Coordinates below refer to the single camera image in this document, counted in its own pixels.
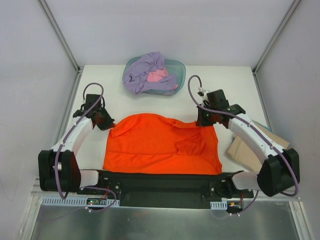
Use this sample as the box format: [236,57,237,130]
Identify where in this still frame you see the teal cloth under cardboard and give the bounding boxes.
[254,121,272,133]

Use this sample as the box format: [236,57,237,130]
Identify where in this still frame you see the left slotted cable duct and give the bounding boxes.
[41,196,120,208]

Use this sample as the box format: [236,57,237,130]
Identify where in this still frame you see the aluminium frame post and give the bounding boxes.
[37,0,81,73]
[252,0,303,76]

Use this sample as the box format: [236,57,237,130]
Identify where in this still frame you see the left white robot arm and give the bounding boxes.
[38,94,115,195]

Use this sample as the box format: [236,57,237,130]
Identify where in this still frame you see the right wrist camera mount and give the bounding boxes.
[197,86,210,101]

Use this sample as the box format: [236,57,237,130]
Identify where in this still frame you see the front aluminium rail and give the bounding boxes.
[31,176,302,202]

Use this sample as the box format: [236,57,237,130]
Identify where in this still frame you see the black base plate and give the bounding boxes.
[74,168,287,208]

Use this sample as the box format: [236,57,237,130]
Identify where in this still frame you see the right slotted cable duct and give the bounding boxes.
[210,200,228,211]

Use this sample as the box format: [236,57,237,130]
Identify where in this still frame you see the teal plastic basket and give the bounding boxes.
[122,56,187,97]

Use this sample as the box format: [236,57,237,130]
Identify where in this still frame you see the lilac t shirt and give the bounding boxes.
[122,51,165,94]

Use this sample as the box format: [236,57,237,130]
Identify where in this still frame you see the left aluminium frame post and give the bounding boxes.
[37,0,81,73]

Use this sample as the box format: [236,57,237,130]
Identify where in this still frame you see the orange t shirt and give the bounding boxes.
[102,113,223,175]

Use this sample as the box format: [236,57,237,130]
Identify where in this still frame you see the brown cardboard sheet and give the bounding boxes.
[226,121,290,172]

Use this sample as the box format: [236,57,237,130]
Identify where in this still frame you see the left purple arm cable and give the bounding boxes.
[47,83,118,221]

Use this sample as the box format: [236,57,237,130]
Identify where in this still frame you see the right aluminium frame post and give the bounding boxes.
[252,0,303,76]

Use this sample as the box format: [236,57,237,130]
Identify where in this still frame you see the pink t shirt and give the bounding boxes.
[146,67,178,91]

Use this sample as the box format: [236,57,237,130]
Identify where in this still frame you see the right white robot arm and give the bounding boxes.
[196,87,300,198]

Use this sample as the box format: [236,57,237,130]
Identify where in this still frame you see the slotted cable duct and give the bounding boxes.
[41,196,120,208]
[210,200,228,211]

